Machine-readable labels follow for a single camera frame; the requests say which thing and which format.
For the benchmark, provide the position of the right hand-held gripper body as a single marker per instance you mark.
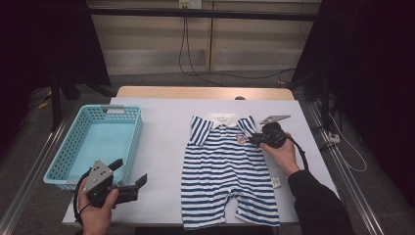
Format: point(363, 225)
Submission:
point(274, 137)

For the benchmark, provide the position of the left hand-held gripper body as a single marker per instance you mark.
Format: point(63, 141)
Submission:
point(98, 178)

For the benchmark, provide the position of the turquoise plastic basket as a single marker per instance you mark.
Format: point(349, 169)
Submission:
point(98, 147)

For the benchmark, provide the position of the blue white striped baby romper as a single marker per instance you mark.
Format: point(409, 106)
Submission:
point(225, 169)

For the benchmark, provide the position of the person's right hand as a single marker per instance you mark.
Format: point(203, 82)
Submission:
point(284, 156)

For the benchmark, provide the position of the person's left hand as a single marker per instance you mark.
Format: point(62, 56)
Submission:
point(96, 220)

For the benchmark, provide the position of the dark round table grommet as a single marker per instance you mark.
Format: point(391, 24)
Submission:
point(240, 98)

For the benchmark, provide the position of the white table sheet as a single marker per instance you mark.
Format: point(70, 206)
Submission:
point(163, 137)

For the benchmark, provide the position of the white plug adapter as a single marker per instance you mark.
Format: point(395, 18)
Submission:
point(334, 138)

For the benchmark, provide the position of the black metal stand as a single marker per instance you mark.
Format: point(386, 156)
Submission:
point(56, 104)

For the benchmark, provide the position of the black curtain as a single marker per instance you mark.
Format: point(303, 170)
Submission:
point(42, 42)
point(375, 65)

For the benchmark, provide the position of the black horizontal bar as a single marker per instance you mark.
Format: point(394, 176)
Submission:
point(202, 13)

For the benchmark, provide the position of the aluminium rail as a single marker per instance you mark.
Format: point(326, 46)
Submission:
point(359, 202)
point(36, 169)

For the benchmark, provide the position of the white wall socket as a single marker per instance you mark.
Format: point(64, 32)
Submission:
point(191, 4)

